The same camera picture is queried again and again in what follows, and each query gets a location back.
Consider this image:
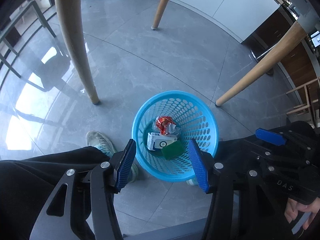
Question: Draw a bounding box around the blue plastic trash basket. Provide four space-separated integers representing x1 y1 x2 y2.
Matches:
131 90 219 182

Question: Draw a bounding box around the person's right shoe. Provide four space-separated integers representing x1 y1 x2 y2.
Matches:
186 178 198 186

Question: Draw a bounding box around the white HP cardboard box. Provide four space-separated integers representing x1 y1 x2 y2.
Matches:
146 132 177 151

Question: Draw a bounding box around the green yellow sponge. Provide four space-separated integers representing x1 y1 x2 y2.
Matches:
161 140 185 160

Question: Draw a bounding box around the red snack wrapper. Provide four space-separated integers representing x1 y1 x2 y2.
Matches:
156 116 176 135

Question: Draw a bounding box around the person's shoe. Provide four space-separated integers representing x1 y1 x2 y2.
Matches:
86 131 139 183
186 178 198 186

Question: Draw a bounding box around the dark green chair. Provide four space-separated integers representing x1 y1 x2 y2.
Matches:
1 0 56 77

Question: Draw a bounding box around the person's right hand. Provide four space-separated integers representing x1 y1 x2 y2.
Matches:
284 197 320 235

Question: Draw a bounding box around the person's left shoe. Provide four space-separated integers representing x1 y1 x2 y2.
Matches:
86 131 139 183

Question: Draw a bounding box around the wooden chair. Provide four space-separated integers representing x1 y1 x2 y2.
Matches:
285 77 319 128

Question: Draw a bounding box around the round white table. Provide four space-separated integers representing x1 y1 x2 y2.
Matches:
55 0 319 107

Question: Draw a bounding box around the clear plastic wrapper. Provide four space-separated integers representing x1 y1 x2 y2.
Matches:
165 123 181 137

